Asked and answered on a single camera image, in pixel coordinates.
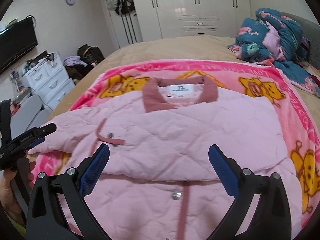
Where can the pink bear fleece blanket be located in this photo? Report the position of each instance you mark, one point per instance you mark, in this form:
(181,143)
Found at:
(159,119)

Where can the blue floral quilt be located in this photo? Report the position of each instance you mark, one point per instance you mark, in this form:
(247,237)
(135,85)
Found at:
(275,40)

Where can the pink quilted jacket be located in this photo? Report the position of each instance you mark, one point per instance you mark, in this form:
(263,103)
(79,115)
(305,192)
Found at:
(158,182)

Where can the black bag on floor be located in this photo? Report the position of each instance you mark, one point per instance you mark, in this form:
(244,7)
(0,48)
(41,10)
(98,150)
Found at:
(90,55)

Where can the white room door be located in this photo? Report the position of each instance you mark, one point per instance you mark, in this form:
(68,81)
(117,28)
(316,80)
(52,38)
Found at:
(124,29)

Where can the black flat television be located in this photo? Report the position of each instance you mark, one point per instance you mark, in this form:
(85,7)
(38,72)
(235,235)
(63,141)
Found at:
(16,41)

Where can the white drawer chest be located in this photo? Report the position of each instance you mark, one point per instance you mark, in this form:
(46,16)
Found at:
(49,80)

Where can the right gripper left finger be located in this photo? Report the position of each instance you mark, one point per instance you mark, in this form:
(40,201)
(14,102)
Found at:
(46,219)

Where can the white glossy wardrobe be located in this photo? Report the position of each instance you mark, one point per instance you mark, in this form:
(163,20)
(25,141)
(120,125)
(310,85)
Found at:
(179,18)

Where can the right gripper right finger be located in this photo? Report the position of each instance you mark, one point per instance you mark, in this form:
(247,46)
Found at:
(271,219)

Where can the beige bed cover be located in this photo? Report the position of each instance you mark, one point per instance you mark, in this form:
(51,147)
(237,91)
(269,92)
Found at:
(185,57)

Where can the round wall clock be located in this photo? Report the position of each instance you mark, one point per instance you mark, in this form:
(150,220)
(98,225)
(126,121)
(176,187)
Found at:
(70,2)

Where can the bags hanging on door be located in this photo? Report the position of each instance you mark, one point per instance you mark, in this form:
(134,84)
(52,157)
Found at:
(121,7)

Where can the lilac cloth pile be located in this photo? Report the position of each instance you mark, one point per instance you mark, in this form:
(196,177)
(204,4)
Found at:
(73,61)

